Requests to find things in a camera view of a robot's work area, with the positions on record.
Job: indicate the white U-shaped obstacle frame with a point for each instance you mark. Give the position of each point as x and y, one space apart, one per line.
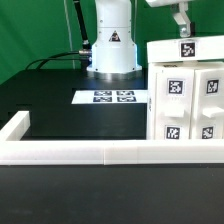
15 151

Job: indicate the white base marker sheet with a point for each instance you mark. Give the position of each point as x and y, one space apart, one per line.
109 96

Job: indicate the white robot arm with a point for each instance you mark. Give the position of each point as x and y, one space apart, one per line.
114 53

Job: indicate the white cabinet body box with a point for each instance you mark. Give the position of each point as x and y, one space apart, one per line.
153 69

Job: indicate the white cabinet door panel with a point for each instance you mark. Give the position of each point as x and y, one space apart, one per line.
207 118
174 89

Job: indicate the small white cabinet top block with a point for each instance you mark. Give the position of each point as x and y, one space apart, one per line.
186 49

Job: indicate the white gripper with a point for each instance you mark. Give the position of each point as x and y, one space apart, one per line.
179 10

